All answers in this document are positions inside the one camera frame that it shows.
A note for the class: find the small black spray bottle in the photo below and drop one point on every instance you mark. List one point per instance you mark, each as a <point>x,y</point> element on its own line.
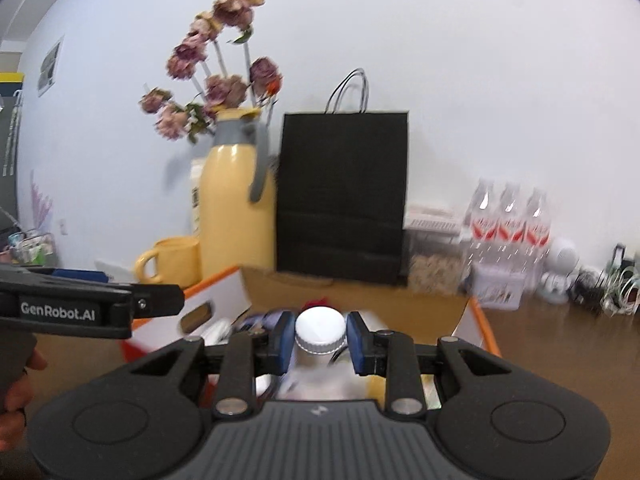
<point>619,255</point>

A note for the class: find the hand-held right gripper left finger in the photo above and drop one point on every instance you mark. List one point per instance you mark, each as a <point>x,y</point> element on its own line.
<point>286,342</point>

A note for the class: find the yellow and blue sign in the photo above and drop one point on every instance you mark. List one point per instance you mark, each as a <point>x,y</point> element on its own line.
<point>11,83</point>

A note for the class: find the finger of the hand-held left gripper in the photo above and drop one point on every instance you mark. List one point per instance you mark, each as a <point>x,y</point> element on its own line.
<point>157,300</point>
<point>80,276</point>

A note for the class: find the framed wall picture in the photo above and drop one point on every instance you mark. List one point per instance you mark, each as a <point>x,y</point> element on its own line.
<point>50,65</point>

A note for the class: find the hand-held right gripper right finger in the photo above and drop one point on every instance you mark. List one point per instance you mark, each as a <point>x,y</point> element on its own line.
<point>356,342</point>

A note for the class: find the yellow thermos jug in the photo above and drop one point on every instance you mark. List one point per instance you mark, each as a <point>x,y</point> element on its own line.
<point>230,210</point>

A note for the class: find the purple wall sticker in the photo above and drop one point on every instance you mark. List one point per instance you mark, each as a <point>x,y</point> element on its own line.
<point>42,200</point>

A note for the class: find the person's left hand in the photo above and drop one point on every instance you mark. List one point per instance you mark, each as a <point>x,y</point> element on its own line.
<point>15,420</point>

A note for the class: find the red fuzzy item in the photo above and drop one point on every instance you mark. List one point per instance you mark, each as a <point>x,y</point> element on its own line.
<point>316,304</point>

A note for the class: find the white cap bottle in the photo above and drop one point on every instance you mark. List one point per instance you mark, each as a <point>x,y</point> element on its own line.
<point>320,327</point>

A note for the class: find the white robot-shaped speaker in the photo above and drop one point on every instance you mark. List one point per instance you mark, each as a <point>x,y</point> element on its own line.
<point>561,260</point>

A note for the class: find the yellow mug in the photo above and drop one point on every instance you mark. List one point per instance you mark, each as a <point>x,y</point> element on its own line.
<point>175,260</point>

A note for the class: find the dried rose bouquet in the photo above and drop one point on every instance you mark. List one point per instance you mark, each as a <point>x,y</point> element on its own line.
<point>225,90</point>

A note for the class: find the clear seed container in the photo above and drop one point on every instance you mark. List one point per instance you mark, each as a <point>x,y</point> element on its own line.
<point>435,270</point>

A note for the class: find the black paper bag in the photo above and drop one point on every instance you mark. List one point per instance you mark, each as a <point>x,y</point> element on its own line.
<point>340,185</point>

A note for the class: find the white flat box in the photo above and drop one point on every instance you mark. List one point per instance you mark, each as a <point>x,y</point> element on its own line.
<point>432,214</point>

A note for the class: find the dark grey board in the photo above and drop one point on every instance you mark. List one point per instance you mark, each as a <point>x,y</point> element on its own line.
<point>6,150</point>

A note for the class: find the printed tin box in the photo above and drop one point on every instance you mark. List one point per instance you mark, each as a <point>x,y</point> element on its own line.
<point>497,287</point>

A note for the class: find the white carton black print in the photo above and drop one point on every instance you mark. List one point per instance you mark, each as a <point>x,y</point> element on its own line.
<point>197,200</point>

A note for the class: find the orange and white cardboard box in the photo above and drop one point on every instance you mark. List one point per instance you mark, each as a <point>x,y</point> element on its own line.
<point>280,285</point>

